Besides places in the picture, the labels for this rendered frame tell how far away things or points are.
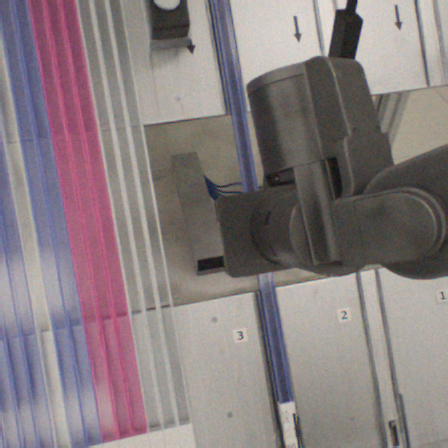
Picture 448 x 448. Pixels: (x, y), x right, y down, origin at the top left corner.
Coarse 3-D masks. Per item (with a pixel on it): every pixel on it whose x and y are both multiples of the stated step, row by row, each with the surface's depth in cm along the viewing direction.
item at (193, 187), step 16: (176, 160) 91; (192, 160) 91; (176, 176) 88; (192, 176) 88; (272, 176) 86; (192, 192) 85; (208, 192) 85; (224, 192) 88; (240, 192) 87; (192, 208) 83; (208, 208) 83; (192, 224) 80; (208, 224) 80; (192, 240) 78; (208, 240) 78; (208, 256) 75; (208, 272) 78
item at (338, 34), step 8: (336, 16) 36; (344, 16) 35; (352, 16) 35; (360, 16) 35; (336, 24) 36; (344, 24) 35; (352, 24) 34; (360, 24) 35; (336, 32) 36; (344, 32) 35; (352, 32) 35; (360, 32) 35; (336, 40) 36; (344, 40) 35; (352, 40) 35; (336, 48) 36; (344, 48) 36; (352, 48) 36; (328, 56) 38; (336, 56) 37; (344, 56) 36; (352, 56) 36
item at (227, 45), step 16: (224, 0) 47; (224, 16) 47; (224, 32) 47; (224, 48) 47; (224, 64) 47; (240, 80) 47; (240, 96) 47; (240, 112) 47; (240, 128) 47; (240, 144) 47; (240, 160) 47; (256, 176) 47; (272, 272) 48; (272, 288) 48; (272, 304) 47; (272, 320) 47; (272, 336) 47; (272, 352) 47; (272, 368) 48; (288, 384) 48; (288, 400) 48
